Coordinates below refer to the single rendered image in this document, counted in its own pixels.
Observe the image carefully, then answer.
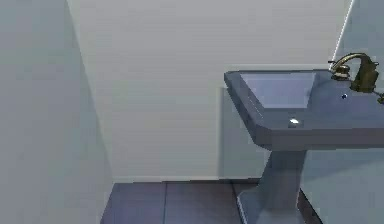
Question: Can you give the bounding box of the brass faucet knob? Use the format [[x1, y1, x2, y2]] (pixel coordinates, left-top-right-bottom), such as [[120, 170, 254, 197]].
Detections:
[[327, 60, 351, 82]]

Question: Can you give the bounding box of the blue-grey pedestal sink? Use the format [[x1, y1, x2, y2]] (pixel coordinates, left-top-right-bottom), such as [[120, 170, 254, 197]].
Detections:
[[223, 68, 384, 224]]

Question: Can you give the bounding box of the brass sink faucet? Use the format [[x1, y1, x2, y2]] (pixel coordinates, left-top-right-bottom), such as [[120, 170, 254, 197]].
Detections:
[[329, 52, 380, 94]]

